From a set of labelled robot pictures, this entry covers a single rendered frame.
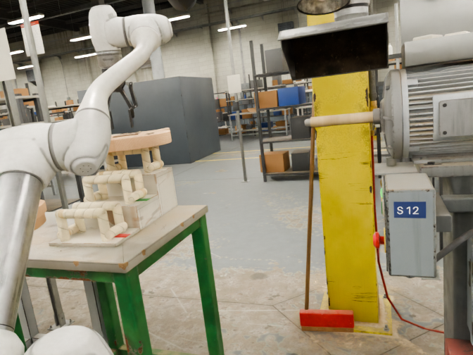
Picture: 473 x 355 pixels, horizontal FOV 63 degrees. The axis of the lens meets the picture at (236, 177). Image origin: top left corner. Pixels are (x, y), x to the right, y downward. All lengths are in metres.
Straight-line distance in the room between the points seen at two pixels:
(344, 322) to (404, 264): 1.46
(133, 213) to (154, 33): 0.64
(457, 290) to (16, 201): 1.16
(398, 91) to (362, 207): 1.16
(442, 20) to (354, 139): 0.95
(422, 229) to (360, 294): 1.50
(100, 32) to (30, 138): 0.56
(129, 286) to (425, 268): 0.78
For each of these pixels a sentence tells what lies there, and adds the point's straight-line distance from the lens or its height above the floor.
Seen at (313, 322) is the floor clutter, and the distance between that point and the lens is 2.38.
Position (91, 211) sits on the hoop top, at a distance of 1.34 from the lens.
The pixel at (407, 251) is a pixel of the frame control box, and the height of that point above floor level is 0.98.
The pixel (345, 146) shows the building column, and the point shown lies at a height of 1.04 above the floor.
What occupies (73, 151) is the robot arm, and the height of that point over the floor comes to 1.26.
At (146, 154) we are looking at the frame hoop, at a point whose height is 1.18.
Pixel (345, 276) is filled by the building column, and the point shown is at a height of 0.30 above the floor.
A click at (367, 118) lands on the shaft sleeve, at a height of 1.25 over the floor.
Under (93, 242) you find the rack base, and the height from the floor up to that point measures 0.94.
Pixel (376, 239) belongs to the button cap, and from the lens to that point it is 0.98.
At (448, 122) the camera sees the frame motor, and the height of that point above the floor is 1.23.
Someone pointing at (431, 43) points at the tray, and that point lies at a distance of 1.14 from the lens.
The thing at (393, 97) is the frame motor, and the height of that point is 1.30.
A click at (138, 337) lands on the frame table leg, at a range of 1.28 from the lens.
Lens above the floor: 1.34
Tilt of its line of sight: 11 degrees down
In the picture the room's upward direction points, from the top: 7 degrees counter-clockwise
